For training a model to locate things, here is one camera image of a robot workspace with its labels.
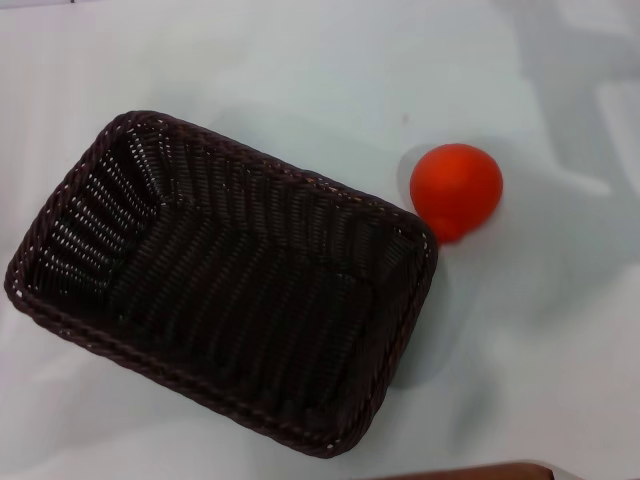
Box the dark brown woven basket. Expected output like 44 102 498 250
3 110 440 458

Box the orange-red round toy fruit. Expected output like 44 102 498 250
409 142 504 247

